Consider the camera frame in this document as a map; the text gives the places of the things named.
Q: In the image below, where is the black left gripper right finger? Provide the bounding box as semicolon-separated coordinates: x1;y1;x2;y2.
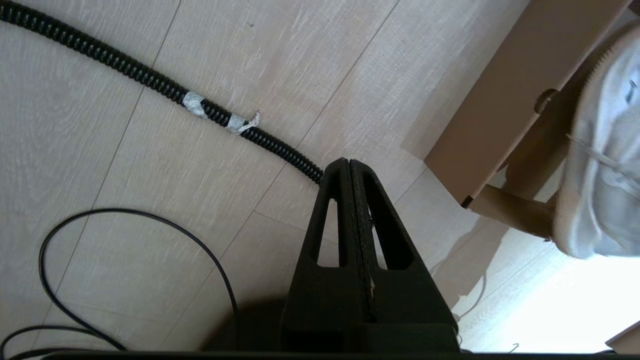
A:
351;160;457;326

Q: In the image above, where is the white lace-up sneaker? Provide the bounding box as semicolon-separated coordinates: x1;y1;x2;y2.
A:
552;22;640;260

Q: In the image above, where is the black corrugated cable conduit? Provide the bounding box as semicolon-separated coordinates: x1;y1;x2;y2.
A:
0;0;325;185

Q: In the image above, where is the brown cardboard shoe box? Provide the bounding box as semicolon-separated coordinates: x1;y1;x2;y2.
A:
424;0;640;241

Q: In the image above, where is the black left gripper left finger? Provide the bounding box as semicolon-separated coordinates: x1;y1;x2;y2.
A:
284;158;368;326

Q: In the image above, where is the white tape wrap with tail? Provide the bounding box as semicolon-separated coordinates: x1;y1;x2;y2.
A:
225;111;261;135

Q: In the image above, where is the thin black cable loop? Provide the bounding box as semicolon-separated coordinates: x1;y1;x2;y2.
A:
0;208;240;353

